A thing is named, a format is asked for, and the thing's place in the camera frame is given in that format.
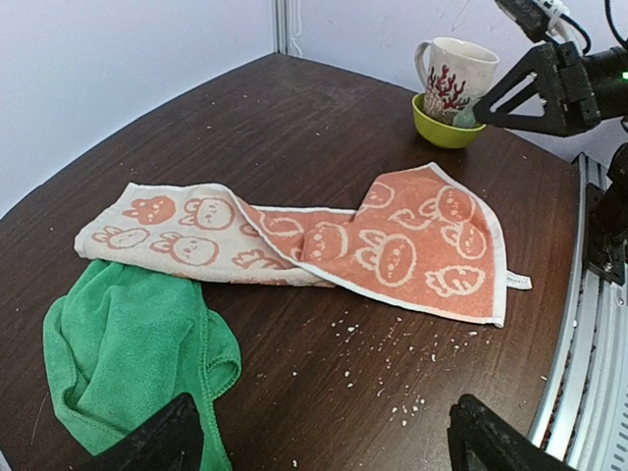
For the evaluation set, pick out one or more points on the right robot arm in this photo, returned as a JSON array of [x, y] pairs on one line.
[[607, 71]]

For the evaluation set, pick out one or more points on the orange bunny pattern towel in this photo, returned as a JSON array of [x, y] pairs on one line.
[[419, 240]]

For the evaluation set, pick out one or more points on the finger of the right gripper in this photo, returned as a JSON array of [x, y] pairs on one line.
[[531, 76]]

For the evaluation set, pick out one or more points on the white coral pattern mug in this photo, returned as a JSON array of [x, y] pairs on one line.
[[455, 73]]

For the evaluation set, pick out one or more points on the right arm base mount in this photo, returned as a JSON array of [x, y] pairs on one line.
[[605, 244]]

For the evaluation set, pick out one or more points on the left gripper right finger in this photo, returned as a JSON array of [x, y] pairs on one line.
[[478, 439]]

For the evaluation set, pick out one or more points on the green bowl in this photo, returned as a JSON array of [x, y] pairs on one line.
[[439, 134]]

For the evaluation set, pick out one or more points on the green microfiber towel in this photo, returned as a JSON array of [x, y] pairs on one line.
[[125, 341]]

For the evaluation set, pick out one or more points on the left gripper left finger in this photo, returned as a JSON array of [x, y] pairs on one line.
[[171, 439]]

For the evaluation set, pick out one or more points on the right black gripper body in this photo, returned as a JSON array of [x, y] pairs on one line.
[[570, 106]]

